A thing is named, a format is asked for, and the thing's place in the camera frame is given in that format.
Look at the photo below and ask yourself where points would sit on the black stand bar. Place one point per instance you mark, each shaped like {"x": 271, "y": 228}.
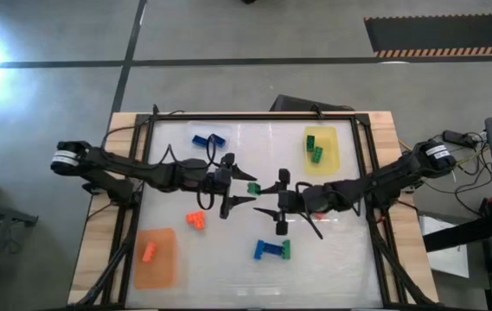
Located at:
{"x": 461, "y": 233}

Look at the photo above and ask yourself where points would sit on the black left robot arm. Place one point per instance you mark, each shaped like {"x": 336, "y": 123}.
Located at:
{"x": 142, "y": 170}

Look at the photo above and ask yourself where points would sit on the black hazard-striped floor mat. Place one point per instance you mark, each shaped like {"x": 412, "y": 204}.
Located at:
{"x": 444, "y": 32}

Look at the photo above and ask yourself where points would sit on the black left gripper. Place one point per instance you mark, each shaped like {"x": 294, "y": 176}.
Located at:
{"x": 219, "y": 183}

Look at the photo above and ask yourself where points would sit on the orange toy brick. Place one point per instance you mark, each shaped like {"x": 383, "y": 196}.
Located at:
{"x": 200, "y": 224}
{"x": 149, "y": 251}
{"x": 318, "y": 214}
{"x": 193, "y": 216}

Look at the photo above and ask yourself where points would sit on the yellow plastic tray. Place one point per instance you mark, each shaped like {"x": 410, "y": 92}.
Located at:
{"x": 330, "y": 160}

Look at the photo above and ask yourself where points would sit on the white paper sheet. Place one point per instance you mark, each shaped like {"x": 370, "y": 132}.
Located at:
{"x": 444, "y": 255}

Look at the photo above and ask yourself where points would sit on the clear plastic tray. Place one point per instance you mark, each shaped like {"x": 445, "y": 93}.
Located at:
{"x": 193, "y": 127}

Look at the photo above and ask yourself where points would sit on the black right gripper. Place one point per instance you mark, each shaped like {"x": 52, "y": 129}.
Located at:
{"x": 291, "y": 202}

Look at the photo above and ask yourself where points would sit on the green toy brick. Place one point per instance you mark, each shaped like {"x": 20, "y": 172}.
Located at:
{"x": 317, "y": 154}
{"x": 310, "y": 142}
{"x": 286, "y": 249}
{"x": 253, "y": 188}

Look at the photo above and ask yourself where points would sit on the black aluminium table frame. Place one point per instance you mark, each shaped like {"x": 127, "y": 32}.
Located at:
{"x": 250, "y": 116}

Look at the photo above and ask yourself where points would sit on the black power adapter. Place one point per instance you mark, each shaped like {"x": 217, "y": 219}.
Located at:
{"x": 457, "y": 137}

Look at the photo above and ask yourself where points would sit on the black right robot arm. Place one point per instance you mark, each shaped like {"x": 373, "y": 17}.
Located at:
{"x": 379, "y": 179}

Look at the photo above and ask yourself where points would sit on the orange plastic tray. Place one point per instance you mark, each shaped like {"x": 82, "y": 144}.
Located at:
{"x": 161, "y": 272}

